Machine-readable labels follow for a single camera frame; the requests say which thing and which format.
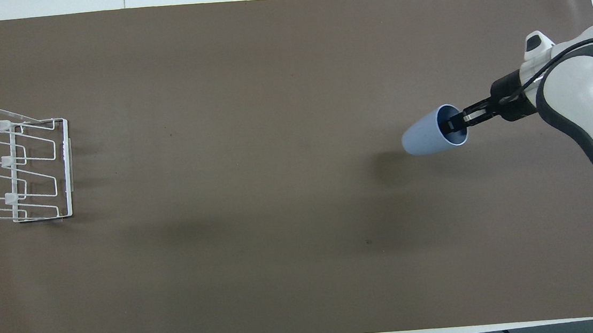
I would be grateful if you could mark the light blue cup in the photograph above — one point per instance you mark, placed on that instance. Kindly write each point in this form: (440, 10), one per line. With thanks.
(425, 136)

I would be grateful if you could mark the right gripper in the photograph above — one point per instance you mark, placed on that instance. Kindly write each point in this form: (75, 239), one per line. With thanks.
(510, 91)

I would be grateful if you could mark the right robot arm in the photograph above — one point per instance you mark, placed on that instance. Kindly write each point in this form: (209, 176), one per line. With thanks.
(585, 87)

